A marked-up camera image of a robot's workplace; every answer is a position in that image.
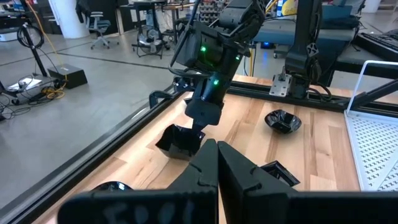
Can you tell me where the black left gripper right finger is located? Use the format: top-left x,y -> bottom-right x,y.
217,141 -> 398,224

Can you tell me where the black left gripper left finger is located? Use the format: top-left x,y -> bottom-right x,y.
57,138 -> 220,224

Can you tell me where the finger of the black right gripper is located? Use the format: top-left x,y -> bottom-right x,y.
191,119 -> 206,141

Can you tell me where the black flared square plate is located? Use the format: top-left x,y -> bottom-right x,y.
155,123 -> 206,162

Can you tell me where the small black square plate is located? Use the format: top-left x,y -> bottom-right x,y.
260,160 -> 301,188

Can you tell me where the black oval faceted plate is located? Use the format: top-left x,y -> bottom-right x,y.
90,180 -> 134,192
264,109 -> 303,135

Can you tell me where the black floor fan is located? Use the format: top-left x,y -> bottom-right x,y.
132,21 -> 167,60

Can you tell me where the blue grey workbench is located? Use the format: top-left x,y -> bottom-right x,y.
253,4 -> 361,54

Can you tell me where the grey office chair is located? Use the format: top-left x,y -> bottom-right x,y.
85,11 -> 121,50

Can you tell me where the black floor box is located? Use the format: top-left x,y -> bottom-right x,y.
47,63 -> 88,90

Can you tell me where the black desk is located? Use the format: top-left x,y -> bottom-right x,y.
334,30 -> 398,80

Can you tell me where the white round pillar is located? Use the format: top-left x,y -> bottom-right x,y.
48,0 -> 91,40

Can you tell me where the black keyboard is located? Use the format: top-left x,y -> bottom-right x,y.
360,29 -> 398,54

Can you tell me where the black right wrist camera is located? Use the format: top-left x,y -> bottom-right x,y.
173,75 -> 196,93

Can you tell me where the black aluminium table frame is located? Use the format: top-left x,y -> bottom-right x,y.
0,79 -> 398,224

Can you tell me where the white metal frame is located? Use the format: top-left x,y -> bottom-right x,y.
343,60 -> 398,192

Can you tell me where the yellow floor cable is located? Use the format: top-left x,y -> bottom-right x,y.
24,0 -> 68,100

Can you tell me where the grey floor base plate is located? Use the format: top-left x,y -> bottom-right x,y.
6,74 -> 60,97

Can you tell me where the black stand with coiled cable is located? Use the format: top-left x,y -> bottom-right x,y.
16,22 -> 50,78

